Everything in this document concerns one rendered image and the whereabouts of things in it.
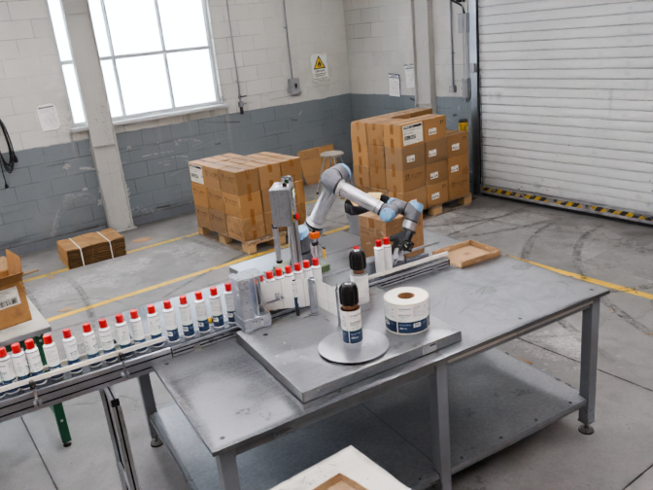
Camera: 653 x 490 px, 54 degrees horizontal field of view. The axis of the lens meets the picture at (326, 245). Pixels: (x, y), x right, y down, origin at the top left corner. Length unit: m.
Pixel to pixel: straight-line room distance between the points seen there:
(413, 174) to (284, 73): 3.13
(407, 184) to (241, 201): 1.83
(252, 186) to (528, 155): 3.21
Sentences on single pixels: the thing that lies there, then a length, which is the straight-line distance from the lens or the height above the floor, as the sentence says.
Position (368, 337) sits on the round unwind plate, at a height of 0.89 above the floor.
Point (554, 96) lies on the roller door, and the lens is 7.48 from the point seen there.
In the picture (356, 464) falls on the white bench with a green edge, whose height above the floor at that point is 0.80.
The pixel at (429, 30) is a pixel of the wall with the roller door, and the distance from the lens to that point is 8.71.
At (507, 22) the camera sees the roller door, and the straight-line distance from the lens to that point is 7.81.
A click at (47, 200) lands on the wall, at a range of 8.35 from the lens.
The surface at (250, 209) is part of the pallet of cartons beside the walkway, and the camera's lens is 6.74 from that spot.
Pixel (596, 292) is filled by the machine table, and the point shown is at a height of 0.83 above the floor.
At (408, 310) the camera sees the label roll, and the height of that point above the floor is 1.00.
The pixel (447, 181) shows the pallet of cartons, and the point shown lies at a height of 0.38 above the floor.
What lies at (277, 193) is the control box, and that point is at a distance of 3.12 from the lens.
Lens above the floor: 2.19
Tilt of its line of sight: 19 degrees down
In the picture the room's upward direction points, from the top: 6 degrees counter-clockwise
